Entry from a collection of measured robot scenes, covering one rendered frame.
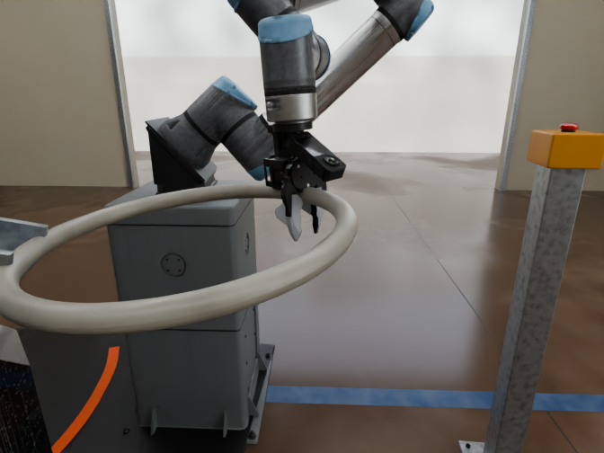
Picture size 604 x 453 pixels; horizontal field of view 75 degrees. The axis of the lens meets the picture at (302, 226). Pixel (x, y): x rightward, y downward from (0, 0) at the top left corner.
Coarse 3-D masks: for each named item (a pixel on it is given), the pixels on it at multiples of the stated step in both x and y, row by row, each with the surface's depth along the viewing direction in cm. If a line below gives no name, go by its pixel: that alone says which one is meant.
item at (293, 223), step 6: (294, 198) 70; (300, 198) 71; (282, 204) 73; (294, 204) 70; (300, 204) 71; (276, 210) 74; (282, 210) 73; (294, 210) 70; (276, 216) 75; (282, 216) 73; (294, 216) 71; (288, 222) 71; (294, 222) 71; (300, 222) 72; (294, 228) 72; (300, 228) 72; (294, 234) 72; (300, 234) 73; (294, 240) 74
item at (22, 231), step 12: (0, 228) 58; (12, 228) 58; (24, 228) 58; (36, 228) 59; (0, 240) 58; (12, 240) 58; (24, 240) 59; (0, 252) 49; (12, 252) 49; (0, 264) 49
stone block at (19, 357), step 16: (0, 336) 89; (16, 336) 95; (0, 352) 84; (16, 352) 90; (0, 368) 82; (16, 368) 87; (0, 384) 82; (16, 384) 87; (32, 384) 92; (0, 400) 82; (16, 400) 87; (32, 400) 92; (0, 416) 83; (16, 416) 87; (32, 416) 92; (0, 432) 83; (16, 432) 87; (32, 432) 92; (0, 448) 83; (16, 448) 87; (32, 448) 92; (48, 448) 97
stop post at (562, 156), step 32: (544, 160) 94; (576, 160) 91; (544, 192) 97; (576, 192) 95; (544, 224) 99; (544, 256) 101; (544, 288) 104; (512, 320) 113; (544, 320) 107; (512, 352) 112; (544, 352) 110; (512, 384) 114; (512, 416) 117; (480, 448) 136; (512, 448) 121
